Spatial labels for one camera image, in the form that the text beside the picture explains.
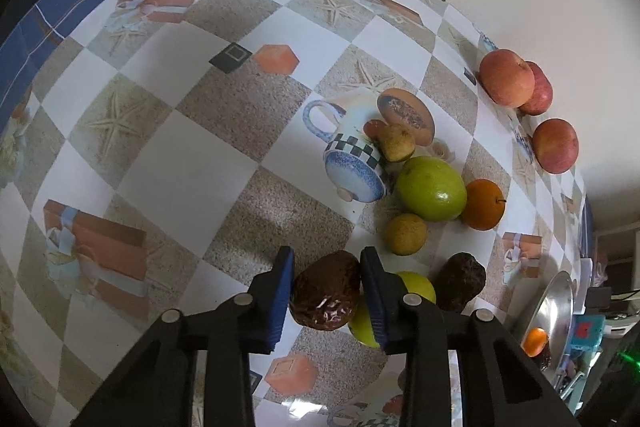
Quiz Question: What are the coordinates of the checkered printed tablecloth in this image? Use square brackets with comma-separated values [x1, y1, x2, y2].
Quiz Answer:
[0, 0, 596, 427]

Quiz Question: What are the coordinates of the small yellow-green fruit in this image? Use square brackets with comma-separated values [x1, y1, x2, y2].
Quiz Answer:
[348, 271, 437, 348]

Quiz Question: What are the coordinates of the blue toy box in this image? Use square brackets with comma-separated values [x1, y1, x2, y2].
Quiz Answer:
[570, 314, 606, 350]

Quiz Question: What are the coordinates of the dark wrinkled passion fruit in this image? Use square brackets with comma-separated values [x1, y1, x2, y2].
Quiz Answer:
[291, 250, 362, 332]
[432, 253, 487, 314]

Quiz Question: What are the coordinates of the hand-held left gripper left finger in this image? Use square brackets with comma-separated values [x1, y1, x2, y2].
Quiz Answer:
[70, 246, 296, 427]

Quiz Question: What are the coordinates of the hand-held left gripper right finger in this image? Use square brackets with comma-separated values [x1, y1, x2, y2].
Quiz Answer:
[360, 246, 581, 427]

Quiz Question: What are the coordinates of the red apple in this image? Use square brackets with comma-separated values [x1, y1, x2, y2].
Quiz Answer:
[479, 49, 536, 108]
[520, 61, 554, 116]
[532, 118, 580, 175]

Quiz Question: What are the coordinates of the orange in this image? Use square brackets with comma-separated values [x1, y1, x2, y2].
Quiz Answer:
[521, 328, 549, 358]
[460, 179, 507, 231]

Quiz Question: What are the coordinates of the small yellow-brown fruit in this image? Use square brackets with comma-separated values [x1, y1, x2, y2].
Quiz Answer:
[384, 213, 429, 256]
[376, 124, 416, 162]

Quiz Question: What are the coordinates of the metal plate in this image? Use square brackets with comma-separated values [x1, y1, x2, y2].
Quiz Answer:
[510, 271, 575, 388]

